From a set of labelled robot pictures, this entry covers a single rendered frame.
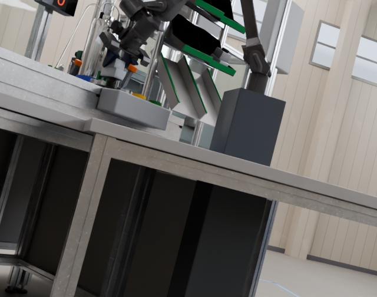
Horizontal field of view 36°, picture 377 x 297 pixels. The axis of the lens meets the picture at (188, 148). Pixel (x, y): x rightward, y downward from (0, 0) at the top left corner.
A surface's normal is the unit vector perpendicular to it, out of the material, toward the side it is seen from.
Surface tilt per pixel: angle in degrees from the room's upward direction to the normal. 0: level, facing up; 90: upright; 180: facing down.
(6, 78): 90
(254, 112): 90
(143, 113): 90
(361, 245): 90
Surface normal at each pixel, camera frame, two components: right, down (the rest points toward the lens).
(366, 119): 0.26, 0.01
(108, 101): -0.60, -0.20
